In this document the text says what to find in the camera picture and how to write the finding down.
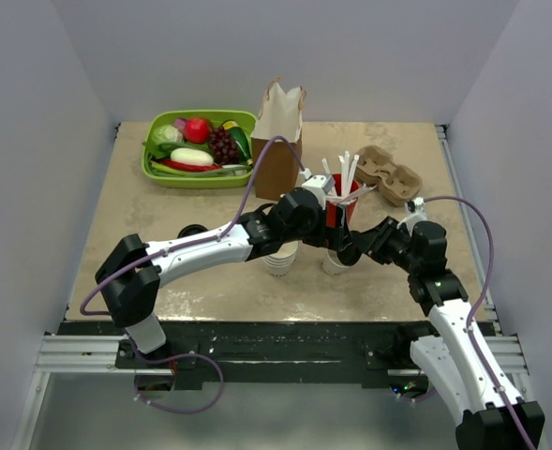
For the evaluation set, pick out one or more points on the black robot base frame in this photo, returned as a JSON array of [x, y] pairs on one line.
[[363, 353]]

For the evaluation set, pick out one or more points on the white paper cup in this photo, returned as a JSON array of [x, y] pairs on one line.
[[331, 265]]

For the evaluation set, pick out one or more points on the stack of black lids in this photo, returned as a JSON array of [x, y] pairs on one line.
[[192, 229]]

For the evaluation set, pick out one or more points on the green plastic basket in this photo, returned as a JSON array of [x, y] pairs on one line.
[[199, 149]]

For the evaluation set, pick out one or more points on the green scallion stalk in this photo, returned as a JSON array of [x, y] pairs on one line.
[[231, 170]]

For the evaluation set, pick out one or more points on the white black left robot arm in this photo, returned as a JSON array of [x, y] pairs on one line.
[[130, 278]]

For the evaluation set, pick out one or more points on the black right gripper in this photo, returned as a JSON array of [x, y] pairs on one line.
[[373, 241]]

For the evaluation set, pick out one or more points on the brown pulp cup carrier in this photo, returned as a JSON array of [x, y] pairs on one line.
[[396, 183]]

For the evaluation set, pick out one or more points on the red apple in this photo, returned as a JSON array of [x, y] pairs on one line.
[[197, 130]]

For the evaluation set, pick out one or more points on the red chili pepper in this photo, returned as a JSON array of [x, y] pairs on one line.
[[179, 166]]

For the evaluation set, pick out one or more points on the stack of white paper cups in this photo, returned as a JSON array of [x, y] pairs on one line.
[[279, 264]]

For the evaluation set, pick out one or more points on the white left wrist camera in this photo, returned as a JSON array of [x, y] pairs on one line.
[[320, 185]]

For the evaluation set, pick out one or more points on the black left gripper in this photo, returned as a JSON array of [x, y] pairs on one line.
[[332, 238]]

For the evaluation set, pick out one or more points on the white daikon radish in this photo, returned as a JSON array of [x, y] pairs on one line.
[[191, 156]]

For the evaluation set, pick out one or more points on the green cabbage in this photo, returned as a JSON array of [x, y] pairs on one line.
[[166, 134]]

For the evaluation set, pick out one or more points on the brown paper bag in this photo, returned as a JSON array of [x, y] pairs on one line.
[[276, 141]]

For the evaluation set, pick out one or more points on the purple onion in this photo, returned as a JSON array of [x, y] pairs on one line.
[[180, 124]]

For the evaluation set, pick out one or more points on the red plastic cup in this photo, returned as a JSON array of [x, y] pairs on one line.
[[346, 201]]

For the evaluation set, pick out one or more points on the dark red grape bunch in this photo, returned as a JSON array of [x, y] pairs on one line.
[[223, 147]]

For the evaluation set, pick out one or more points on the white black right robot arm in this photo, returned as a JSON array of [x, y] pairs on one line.
[[489, 411]]

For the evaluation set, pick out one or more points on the white wrapped straw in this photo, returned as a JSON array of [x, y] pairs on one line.
[[348, 168]]

